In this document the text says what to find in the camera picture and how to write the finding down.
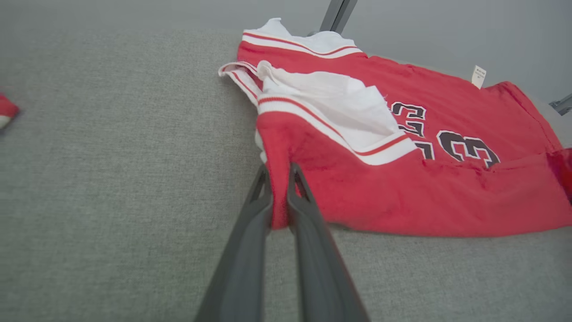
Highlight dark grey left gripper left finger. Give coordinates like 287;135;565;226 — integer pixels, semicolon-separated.
194;164;274;322

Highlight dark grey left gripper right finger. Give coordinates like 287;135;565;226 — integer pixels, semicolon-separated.
286;161;371;322

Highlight red white basketball jersey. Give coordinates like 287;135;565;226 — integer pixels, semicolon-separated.
218;17;572;238

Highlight red white striped shorts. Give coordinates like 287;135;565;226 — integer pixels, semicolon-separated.
0;93;21;131

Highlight grey partition post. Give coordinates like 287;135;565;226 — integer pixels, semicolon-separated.
548;93;572;116
307;0;358;37

